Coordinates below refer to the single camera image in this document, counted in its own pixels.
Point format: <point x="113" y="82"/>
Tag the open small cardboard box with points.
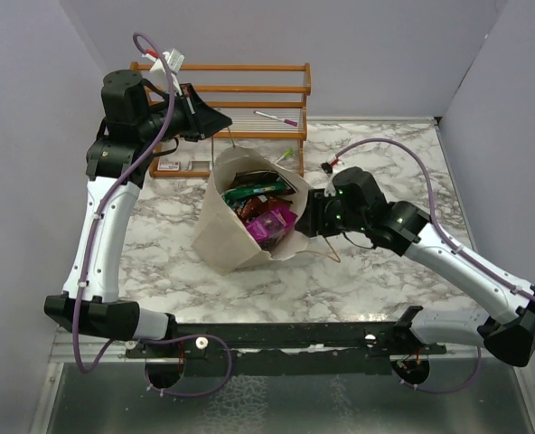
<point x="199" y="166"/>

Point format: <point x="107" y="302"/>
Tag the purple snack bag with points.
<point x="270" y="227"/>

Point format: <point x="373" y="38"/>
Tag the green capped white marker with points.
<point x="285" y="155"/>

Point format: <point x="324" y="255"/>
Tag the pink capped white marker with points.
<point x="276" y="118"/>

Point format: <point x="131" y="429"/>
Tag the red white matchbox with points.
<point x="171" y="166"/>

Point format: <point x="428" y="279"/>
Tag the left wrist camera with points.
<point x="174" y="60"/>

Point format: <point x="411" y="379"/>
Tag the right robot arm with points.
<point x="503" y="323"/>

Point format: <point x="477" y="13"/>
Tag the beige paper bag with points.
<point x="220" y="237"/>

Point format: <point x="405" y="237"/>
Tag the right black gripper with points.
<point x="314" y="220"/>

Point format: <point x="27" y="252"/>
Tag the red Doritos bag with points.
<point x="250" y="208"/>

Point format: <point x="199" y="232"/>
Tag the green snack bag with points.
<point x="243" y="192"/>

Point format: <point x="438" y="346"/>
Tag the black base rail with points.
<point x="277" y="349"/>

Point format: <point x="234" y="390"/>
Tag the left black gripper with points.
<point x="201" y="118"/>

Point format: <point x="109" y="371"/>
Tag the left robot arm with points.
<point x="117" y="162"/>

